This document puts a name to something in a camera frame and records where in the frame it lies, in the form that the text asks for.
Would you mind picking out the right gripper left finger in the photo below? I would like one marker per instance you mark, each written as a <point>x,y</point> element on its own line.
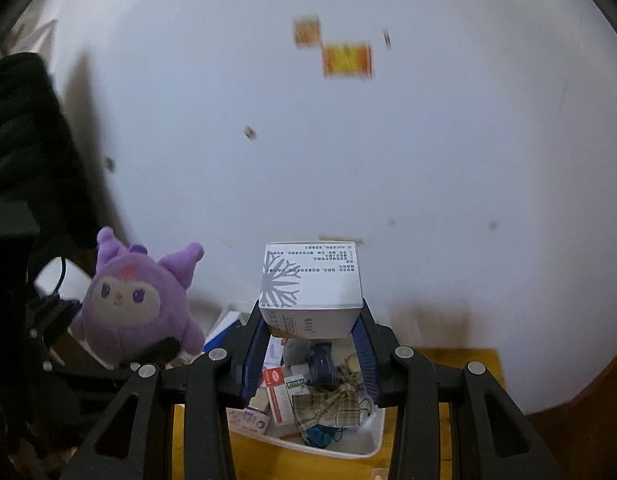
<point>247,346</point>

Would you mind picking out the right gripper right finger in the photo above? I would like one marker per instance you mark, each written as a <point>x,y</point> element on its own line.
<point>374,345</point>

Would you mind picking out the small red white box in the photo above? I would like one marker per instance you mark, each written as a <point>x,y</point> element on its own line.
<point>275,352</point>

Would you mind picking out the red white medicine box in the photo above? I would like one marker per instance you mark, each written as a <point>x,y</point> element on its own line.
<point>278,396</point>

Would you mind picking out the plaid fabric bow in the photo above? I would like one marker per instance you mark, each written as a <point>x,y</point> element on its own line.
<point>346,406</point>

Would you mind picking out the pink wet wipes pack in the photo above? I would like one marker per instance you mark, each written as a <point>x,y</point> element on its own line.
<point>247,420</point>

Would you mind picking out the blue green drawstring pouch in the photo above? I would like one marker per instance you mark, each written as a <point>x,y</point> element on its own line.
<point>319,436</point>

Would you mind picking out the purple plush toy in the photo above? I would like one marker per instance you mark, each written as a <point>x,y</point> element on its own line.
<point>135,302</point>

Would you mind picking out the white blue HP box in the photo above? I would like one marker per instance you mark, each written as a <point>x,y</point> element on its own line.
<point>230,320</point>

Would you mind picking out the grey round plush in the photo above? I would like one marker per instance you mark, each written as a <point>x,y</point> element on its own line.
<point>296,351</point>

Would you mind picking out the dark blue snack packet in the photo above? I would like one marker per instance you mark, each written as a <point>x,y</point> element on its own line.
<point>322,372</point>

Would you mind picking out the green white medicine box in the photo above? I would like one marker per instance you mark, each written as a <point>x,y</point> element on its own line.
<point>296,386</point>

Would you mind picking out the white plastic storage bin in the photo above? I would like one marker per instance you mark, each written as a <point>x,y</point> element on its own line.
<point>357,443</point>

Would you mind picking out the wooden door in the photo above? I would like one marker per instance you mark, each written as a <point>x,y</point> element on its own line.
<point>582,433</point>

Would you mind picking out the black jacket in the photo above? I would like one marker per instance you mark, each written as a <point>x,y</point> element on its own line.
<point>39,163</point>

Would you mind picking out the small orange wall sticker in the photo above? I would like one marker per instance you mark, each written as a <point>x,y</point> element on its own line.
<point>307,32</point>

